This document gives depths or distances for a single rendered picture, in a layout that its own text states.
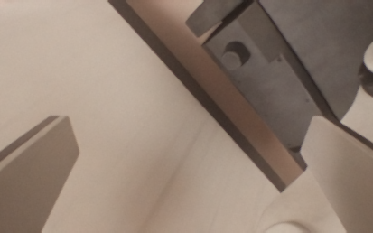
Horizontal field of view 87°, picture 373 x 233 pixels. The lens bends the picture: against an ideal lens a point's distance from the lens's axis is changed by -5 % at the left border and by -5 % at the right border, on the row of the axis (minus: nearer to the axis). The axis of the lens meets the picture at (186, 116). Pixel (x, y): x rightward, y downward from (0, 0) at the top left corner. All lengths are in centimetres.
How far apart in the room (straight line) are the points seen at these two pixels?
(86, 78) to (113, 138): 15
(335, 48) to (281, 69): 10
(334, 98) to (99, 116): 50
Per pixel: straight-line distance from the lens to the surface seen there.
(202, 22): 45
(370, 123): 31
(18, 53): 52
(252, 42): 42
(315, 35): 45
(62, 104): 48
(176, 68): 74
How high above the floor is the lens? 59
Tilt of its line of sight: 39 degrees down
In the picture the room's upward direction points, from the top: 147 degrees counter-clockwise
